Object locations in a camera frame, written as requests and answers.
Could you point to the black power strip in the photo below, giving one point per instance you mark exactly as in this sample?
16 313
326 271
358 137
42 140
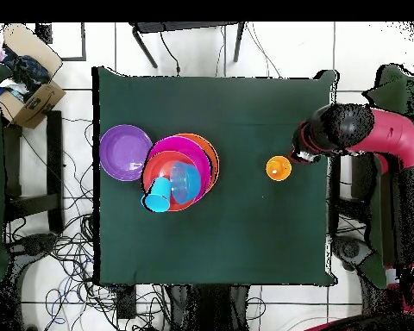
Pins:
126 303

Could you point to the purple bowl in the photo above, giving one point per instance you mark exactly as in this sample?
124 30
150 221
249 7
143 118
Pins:
126 153

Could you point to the cardboard box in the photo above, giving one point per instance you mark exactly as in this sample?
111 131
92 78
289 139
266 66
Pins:
38 103

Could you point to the light blue shallow bowl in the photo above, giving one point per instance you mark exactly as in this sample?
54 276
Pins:
186 182

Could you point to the red bowl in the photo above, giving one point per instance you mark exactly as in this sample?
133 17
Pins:
155 165

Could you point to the large orange bowl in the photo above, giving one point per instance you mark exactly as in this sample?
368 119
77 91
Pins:
210 148

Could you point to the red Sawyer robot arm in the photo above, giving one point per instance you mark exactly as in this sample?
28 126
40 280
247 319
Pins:
393 138

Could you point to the black metal stand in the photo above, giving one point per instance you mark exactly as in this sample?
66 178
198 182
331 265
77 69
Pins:
179 27

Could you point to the orange cup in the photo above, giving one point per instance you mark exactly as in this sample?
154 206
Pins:
278 169

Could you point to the black metal frame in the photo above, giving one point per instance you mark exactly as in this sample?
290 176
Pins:
54 155

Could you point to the large pink bowl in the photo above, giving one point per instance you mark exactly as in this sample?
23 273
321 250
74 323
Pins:
183 144

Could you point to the dark blue clothes bundle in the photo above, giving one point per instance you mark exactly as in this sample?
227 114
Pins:
27 69

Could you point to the light blue cup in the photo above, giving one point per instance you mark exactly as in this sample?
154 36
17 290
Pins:
158 196

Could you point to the black floor equipment with knob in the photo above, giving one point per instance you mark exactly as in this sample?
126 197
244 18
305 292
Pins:
38 243

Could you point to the dark green tablecloth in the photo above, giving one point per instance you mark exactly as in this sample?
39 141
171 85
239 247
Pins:
193 103

